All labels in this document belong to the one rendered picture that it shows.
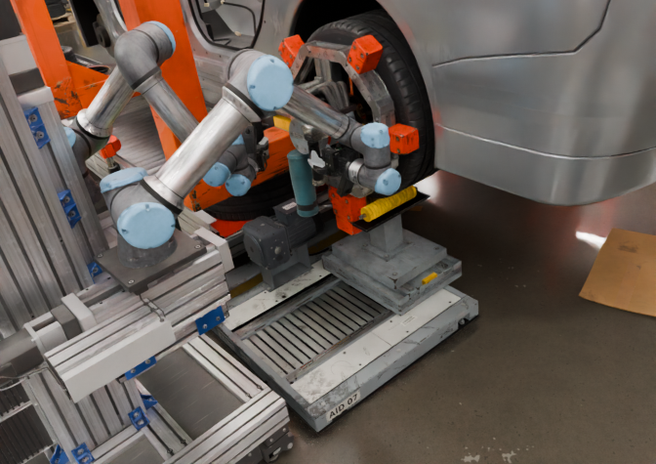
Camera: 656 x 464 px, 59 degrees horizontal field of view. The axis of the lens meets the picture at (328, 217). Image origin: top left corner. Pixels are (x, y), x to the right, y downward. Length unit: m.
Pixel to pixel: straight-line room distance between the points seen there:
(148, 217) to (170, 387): 0.89
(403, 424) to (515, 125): 1.04
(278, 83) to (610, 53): 0.75
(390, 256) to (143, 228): 1.30
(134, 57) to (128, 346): 0.76
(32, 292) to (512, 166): 1.32
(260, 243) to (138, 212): 1.12
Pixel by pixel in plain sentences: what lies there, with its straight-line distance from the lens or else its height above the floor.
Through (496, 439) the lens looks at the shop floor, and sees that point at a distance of 2.05.
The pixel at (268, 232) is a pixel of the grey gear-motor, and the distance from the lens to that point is 2.39.
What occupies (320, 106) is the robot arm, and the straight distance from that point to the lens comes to 1.61.
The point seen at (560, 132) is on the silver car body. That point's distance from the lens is 1.60.
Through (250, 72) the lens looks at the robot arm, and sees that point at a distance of 1.34.
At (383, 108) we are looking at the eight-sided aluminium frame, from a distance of 1.89.
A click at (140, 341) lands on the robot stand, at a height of 0.72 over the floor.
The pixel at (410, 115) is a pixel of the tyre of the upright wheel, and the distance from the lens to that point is 1.92.
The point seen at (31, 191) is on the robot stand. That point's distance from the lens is 1.59.
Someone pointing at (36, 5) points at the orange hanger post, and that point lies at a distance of 4.07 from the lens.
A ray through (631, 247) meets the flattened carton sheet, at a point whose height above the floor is 0.01.
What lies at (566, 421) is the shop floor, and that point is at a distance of 2.12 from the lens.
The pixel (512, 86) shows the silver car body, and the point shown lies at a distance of 1.64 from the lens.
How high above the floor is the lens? 1.58
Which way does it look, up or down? 29 degrees down
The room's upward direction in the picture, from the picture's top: 9 degrees counter-clockwise
